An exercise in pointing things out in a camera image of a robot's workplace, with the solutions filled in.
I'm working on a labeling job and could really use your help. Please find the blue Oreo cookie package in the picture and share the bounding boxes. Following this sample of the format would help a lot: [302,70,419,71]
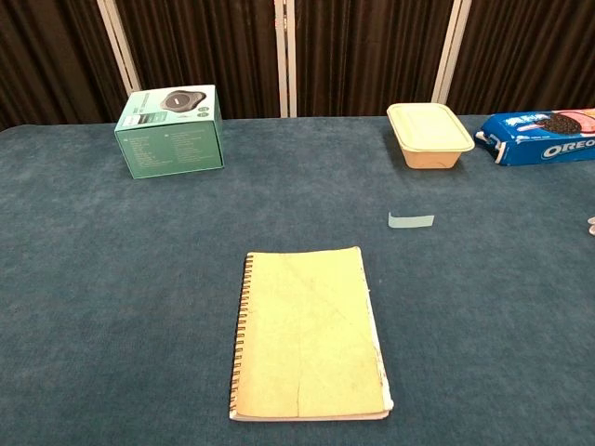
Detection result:
[473,108,595,167]

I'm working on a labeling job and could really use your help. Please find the small light blue eraser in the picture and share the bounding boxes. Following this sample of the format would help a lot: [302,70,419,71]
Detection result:
[388,212,436,230]

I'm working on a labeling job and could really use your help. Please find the cream lidded food container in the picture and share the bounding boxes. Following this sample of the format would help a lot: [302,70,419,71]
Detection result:
[386,102,476,170]

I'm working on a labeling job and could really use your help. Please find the dark curtain screen panel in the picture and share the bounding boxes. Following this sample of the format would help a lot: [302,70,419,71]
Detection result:
[285,0,461,117]
[97,0,289,120]
[0,0,140,131]
[441,0,595,117]

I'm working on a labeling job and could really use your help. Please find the teal speaker product box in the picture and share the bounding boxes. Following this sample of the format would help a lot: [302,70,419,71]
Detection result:
[113,84,226,180]

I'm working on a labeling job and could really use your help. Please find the yellow spiral notebook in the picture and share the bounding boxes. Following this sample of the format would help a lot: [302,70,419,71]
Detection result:
[228,245,395,423]

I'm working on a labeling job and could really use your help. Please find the blue felt table cover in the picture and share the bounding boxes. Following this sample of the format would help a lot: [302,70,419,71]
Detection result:
[0,113,595,446]

